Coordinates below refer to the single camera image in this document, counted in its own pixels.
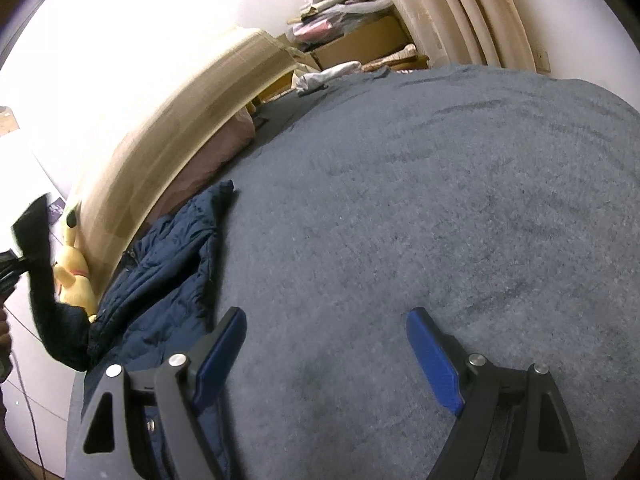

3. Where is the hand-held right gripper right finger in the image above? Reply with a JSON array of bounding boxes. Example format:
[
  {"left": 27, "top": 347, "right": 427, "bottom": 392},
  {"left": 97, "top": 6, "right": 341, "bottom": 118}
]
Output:
[{"left": 406, "top": 307, "right": 583, "bottom": 480}]

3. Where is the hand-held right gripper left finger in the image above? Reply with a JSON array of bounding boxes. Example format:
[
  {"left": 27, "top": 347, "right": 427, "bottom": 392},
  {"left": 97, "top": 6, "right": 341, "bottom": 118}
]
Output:
[{"left": 65, "top": 306, "right": 248, "bottom": 480}]

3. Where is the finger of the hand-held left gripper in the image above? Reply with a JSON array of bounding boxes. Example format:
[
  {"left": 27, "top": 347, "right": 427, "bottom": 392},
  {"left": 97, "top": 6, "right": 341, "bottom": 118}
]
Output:
[{"left": 0, "top": 250, "right": 23, "bottom": 301}]

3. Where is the navy puffer jacket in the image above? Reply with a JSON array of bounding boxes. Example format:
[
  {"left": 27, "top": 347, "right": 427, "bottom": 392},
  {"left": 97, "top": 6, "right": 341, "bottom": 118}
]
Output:
[{"left": 11, "top": 179, "right": 238, "bottom": 480}]

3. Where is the pile of bagged clothes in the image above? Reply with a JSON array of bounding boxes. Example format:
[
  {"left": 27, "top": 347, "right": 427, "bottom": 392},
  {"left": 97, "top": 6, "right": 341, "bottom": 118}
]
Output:
[{"left": 287, "top": 0, "right": 396, "bottom": 51}]

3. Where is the yellow plush toy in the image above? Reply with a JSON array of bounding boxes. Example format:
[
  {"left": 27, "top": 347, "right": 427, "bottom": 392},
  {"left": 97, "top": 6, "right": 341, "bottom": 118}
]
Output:
[{"left": 52, "top": 199, "right": 98, "bottom": 323}]

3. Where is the pink pillow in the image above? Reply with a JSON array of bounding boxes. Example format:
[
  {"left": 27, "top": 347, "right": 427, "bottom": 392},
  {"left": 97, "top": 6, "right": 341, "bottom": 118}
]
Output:
[{"left": 150, "top": 105, "right": 258, "bottom": 221}]

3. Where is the wooden headboard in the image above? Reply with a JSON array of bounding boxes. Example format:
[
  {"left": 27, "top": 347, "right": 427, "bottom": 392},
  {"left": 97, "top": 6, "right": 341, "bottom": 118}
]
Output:
[{"left": 75, "top": 27, "right": 296, "bottom": 281}]

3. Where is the white cloth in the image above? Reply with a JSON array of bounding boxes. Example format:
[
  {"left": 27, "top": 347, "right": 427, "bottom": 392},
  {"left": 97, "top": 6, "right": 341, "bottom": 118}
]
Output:
[{"left": 295, "top": 60, "right": 363, "bottom": 97}]

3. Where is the cardboard box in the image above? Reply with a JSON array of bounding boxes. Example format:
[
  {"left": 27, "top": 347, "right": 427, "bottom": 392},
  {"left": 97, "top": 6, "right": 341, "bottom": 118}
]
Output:
[{"left": 310, "top": 15, "right": 421, "bottom": 71}]

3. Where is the beige curtain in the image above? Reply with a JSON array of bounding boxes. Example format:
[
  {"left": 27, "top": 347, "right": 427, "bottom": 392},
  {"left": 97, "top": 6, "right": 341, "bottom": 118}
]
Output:
[{"left": 365, "top": 0, "right": 538, "bottom": 73}]

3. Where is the thin cable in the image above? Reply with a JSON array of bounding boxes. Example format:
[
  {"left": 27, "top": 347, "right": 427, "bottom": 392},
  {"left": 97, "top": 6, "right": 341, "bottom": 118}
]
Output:
[{"left": 12, "top": 355, "right": 46, "bottom": 480}]

